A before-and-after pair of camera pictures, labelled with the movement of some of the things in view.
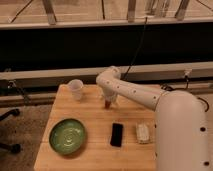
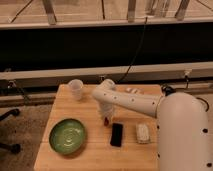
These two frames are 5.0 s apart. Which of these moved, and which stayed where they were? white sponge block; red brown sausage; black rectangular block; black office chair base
Moved: red brown sausage
Stayed: white sponge block; black rectangular block; black office chair base
